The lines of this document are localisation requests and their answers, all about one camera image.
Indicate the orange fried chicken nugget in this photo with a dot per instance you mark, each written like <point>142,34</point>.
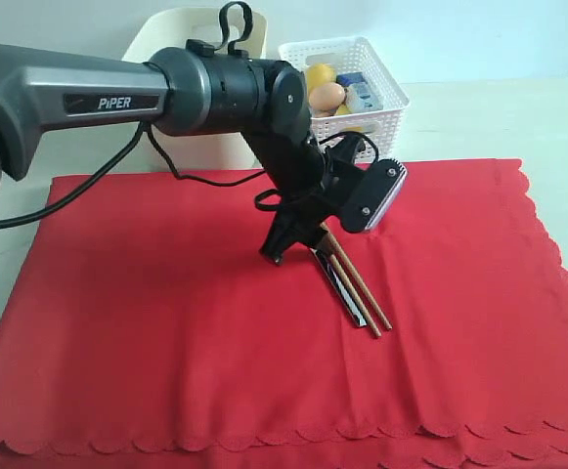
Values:
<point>321,114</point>

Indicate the wooden chopstick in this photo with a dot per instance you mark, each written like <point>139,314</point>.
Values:
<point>353,272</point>
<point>344,281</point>

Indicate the silver table knife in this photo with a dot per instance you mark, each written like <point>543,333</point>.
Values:
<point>337,288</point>

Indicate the blue white milk carton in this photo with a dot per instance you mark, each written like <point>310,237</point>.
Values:
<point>360,97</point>

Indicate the brown egg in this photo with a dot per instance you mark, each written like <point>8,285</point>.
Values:
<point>327,96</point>

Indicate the yellow lemon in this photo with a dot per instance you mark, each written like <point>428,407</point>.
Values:
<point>317,75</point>

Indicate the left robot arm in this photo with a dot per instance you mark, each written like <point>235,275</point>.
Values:
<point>190,91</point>

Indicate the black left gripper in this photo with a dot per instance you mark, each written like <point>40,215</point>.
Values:
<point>301,216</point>

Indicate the red scalloped table cloth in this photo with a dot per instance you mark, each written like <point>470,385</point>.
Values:
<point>145,331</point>

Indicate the cream plastic storage bin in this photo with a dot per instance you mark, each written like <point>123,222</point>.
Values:
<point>172,28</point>

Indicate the white perforated plastic basket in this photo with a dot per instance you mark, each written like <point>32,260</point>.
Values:
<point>354,54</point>

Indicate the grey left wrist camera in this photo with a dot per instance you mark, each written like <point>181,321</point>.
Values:
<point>372,192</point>

